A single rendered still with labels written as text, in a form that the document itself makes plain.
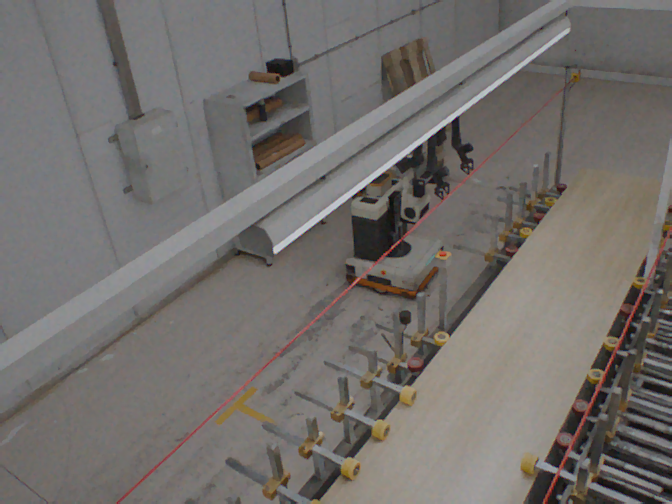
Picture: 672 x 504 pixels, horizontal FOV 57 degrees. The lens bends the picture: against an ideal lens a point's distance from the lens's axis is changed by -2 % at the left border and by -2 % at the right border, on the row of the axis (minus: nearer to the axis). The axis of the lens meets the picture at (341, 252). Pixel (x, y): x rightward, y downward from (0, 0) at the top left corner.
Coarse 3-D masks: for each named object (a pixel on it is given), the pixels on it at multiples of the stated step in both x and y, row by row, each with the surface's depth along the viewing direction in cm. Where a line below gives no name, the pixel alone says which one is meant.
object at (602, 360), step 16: (640, 272) 404; (608, 336) 349; (624, 336) 437; (592, 368) 330; (608, 368) 412; (608, 384) 408; (560, 432) 296; (576, 448) 361; (560, 464) 321; (544, 480) 292; (560, 480) 343; (528, 496) 268; (544, 496) 325
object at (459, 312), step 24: (552, 192) 512; (528, 216) 483; (504, 264) 439; (480, 288) 411; (456, 312) 392; (432, 336) 375; (408, 384) 348; (384, 408) 330; (360, 432) 317; (312, 480) 295
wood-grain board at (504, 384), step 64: (576, 192) 467; (640, 192) 459; (576, 256) 396; (640, 256) 390; (512, 320) 349; (576, 320) 344; (448, 384) 312; (512, 384) 308; (576, 384) 304; (384, 448) 282; (448, 448) 279; (512, 448) 275
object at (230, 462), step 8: (232, 464) 274; (240, 464) 274; (240, 472) 273; (248, 472) 270; (256, 472) 270; (256, 480) 268; (264, 480) 266; (280, 488) 262; (288, 496) 258; (296, 496) 258
